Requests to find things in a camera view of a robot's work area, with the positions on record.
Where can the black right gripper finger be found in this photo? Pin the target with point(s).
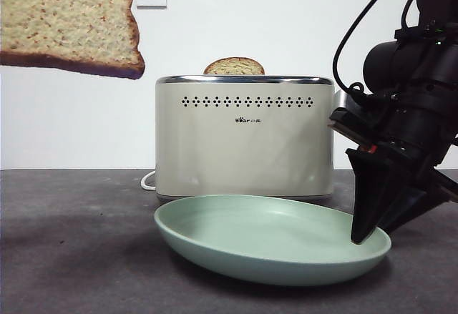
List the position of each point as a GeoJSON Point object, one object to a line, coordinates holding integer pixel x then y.
{"type": "Point", "coordinates": [411, 206]}
{"type": "Point", "coordinates": [372, 192]}

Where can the pale green round plate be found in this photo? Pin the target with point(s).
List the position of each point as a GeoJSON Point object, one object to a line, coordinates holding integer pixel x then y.
{"type": "Point", "coordinates": [257, 242]}

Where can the large square bread slice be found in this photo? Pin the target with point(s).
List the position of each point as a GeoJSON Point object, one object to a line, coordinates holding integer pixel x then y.
{"type": "Point", "coordinates": [68, 17]}

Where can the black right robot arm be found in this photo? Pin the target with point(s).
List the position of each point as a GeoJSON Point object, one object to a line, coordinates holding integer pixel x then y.
{"type": "Point", "coordinates": [429, 78]}

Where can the cream two-slot toaster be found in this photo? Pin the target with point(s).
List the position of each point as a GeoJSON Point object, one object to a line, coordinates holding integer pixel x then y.
{"type": "Point", "coordinates": [243, 149]}

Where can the round-topped bread slice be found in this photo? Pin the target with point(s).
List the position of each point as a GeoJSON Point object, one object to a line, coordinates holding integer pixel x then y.
{"type": "Point", "coordinates": [234, 66]}

